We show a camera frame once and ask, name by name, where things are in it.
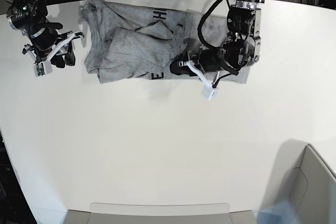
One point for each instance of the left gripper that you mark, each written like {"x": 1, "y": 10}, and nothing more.
{"x": 208, "y": 61}

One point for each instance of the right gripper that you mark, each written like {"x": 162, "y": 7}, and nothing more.
{"x": 48, "y": 44}

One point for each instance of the grey T-shirt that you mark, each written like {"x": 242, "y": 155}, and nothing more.
{"x": 129, "y": 41}

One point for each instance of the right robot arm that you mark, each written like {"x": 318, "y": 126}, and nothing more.
{"x": 30, "y": 16}

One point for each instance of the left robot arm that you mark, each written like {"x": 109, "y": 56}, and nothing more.
{"x": 232, "y": 58}

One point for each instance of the grey tray at bottom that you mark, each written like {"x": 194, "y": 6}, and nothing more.
{"x": 118, "y": 213}

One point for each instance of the grey bin at right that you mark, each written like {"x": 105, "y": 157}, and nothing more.
{"x": 307, "y": 193}

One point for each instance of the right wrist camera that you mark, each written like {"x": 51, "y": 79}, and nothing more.
{"x": 43, "y": 68}

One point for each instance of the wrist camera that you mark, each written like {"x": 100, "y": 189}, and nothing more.
{"x": 43, "y": 68}
{"x": 208, "y": 92}

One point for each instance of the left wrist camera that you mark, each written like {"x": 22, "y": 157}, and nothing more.
{"x": 208, "y": 92}

